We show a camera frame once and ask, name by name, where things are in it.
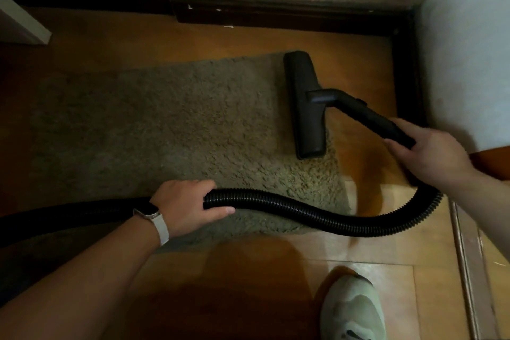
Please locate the white sneaker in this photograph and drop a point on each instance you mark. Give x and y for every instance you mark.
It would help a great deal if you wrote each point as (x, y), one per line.
(352, 312)

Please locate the dark wooden baseboard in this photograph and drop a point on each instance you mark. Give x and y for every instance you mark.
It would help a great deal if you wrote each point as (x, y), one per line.
(279, 13)

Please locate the person's right hand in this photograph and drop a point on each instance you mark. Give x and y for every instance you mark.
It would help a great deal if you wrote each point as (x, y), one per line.
(434, 156)

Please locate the person's left thumb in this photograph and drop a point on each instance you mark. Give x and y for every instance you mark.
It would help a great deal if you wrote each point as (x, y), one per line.
(199, 187)

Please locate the black vacuum floor nozzle wand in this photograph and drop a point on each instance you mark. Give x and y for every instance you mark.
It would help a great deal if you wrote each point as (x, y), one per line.
(314, 108)

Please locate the person's left hand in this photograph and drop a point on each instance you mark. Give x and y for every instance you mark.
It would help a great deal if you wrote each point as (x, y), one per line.
(181, 204)

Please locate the wooden door threshold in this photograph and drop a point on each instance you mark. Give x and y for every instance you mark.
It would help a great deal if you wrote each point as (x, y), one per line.
(472, 268)

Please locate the white furniture panel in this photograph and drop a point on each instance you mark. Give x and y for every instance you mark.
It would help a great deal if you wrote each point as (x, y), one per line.
(22, 21)

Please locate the person's left forearm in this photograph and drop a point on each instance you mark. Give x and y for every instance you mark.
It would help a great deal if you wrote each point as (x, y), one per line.
(75, 276)

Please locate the person's right thumb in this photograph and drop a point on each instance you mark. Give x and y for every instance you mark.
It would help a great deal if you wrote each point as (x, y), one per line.
(400, 150)

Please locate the person's right forearm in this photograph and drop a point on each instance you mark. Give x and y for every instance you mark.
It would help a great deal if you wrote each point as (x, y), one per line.
(484, 204)

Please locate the white wristwatch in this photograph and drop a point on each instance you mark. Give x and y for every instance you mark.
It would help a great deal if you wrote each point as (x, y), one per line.
(153, 222)

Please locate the grey shaggy rug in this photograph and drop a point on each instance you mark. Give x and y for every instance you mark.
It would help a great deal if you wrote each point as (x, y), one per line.
(187, 140)

